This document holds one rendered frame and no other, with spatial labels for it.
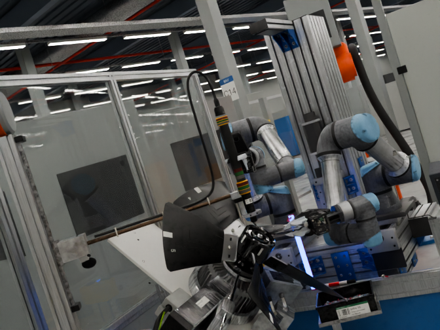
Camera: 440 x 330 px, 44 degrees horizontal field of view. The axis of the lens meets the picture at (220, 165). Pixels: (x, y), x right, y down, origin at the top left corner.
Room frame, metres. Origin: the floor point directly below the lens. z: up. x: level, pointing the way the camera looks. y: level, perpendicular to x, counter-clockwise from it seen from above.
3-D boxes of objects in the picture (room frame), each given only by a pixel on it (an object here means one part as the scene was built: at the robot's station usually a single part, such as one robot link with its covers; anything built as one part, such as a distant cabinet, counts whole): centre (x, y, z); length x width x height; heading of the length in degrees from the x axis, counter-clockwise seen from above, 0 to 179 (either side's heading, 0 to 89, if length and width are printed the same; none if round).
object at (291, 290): (1.99, -0.05, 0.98); 0.20 x 0.16 x 0.20; 62
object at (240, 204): (1.93, -0.05, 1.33); 0.09 x 0.07 x 0.10; 97
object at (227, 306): (1.63, 0.11, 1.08); 0.07 x 0.04 x 0.06; 163
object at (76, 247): (1.85, 0.57, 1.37); 0.10 x 0.07 x 0.08; 97
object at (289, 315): (1.90, -0.04, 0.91); 0.12 x 0.08 x 0.12; 62
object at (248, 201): (1.93, -0.06, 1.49); 0.04 x 0.04 x 0.46
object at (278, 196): (2.73, -0.23, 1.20); 0.13 x 0.12 x 0.14; 94
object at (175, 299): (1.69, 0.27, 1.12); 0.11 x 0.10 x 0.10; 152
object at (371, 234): (2.02, -0.44, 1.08); 0.11 x 0.08 x 0.11; 51
